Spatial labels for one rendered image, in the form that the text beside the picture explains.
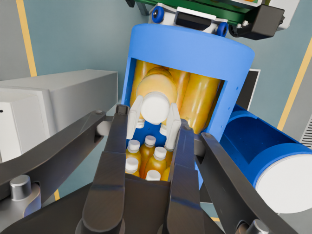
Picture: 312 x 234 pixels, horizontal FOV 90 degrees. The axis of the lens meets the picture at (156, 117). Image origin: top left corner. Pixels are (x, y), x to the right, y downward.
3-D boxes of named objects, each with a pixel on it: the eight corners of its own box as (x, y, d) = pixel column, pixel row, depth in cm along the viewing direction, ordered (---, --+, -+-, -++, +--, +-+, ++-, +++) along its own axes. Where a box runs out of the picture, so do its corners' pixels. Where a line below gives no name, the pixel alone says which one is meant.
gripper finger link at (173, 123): (173, 120, 15) (181, 122, 15) (171, 101, 21) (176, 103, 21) (166, 147, 16) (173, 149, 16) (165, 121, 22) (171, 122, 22)
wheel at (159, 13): (157, 21, 46) (162, 23, 47) (160, 3, 44) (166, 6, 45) (149, 22, 49) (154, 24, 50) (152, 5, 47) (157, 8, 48)
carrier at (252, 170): (240, 111, 140) (219, 89, 134) (349, 184, 58) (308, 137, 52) (215, 132, 148) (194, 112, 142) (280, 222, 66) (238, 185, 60)
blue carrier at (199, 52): (110, 220, 81) (85, 300, 54) (140, 35, 50) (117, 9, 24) (164, 230, 82) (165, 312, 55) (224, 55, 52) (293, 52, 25)
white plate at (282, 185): (351, 186, 57) (347, 184, 58) (310, 140, 51) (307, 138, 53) (282, 224, 65) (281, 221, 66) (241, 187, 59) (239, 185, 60)
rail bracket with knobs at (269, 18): (230, 35, 54) (244, 30, 44) (237, 11, 51) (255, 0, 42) (256, 42, 54) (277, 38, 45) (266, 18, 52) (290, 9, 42)
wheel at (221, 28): (214, 36, 47) (220, 36, 46) (219, 19, 46) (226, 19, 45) (219, 39, 51) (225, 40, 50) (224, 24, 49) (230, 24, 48)
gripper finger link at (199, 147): (180, 137, 13) (214, 144, 13) (176, 117, 18) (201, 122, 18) (176, 152, 14) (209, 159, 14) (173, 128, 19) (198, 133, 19)
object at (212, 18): (172, 26, 51) (175, 17, 39) (174, 18, 50) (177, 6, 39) (201, 34, 52) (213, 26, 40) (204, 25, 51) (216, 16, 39)
